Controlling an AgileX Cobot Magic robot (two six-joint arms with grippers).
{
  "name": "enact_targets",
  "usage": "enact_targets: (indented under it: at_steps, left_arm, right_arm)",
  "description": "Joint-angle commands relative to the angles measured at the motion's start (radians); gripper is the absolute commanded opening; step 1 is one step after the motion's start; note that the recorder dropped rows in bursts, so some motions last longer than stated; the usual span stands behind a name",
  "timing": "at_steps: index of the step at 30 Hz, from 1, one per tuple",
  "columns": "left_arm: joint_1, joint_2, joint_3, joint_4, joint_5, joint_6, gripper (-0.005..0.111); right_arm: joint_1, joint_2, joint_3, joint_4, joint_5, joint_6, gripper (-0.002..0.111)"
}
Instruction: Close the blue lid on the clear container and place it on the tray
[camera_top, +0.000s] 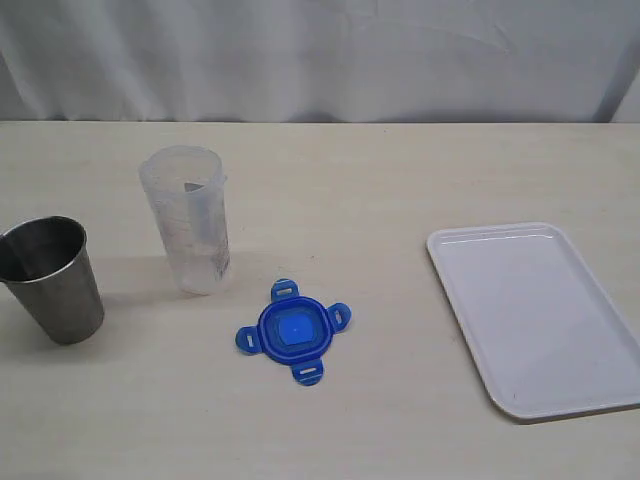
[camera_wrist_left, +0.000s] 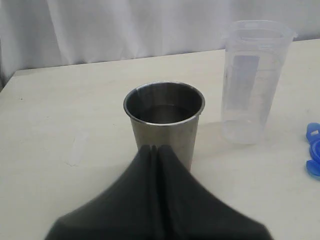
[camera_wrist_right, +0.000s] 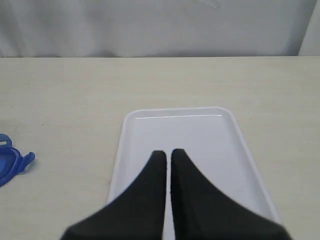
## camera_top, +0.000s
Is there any blue clip-on lid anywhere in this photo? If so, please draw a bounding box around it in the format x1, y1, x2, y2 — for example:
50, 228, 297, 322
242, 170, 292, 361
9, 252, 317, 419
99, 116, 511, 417
235, 279, 352, 386

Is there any stainless steel cup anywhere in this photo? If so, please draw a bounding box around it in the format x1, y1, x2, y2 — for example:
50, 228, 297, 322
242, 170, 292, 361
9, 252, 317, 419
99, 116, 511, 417
1, 216, 105, 345

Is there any tall clear plastic container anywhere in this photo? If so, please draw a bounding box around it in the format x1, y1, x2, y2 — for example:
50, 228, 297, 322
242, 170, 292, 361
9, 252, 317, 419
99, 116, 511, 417
139, 145, 230, 295

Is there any white plastic tray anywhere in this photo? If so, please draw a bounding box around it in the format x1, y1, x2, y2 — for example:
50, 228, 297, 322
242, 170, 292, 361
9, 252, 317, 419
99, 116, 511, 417
426, 222, 639, 422

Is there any white backdrop curtain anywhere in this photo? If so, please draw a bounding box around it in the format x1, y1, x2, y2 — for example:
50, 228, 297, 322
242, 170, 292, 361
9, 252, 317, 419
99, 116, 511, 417
1, 1, 639, 123

